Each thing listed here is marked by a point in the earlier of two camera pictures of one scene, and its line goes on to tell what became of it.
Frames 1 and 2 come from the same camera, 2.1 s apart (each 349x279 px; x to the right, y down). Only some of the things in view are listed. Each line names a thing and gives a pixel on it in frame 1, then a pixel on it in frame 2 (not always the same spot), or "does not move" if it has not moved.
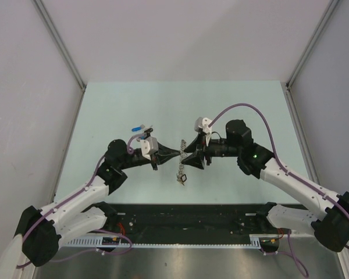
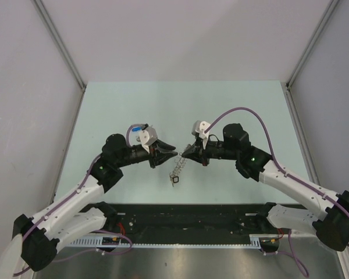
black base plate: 191,221 does not move
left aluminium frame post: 60,41 does not move
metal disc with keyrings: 181,176 to 180,163
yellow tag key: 182,179 to 175,179
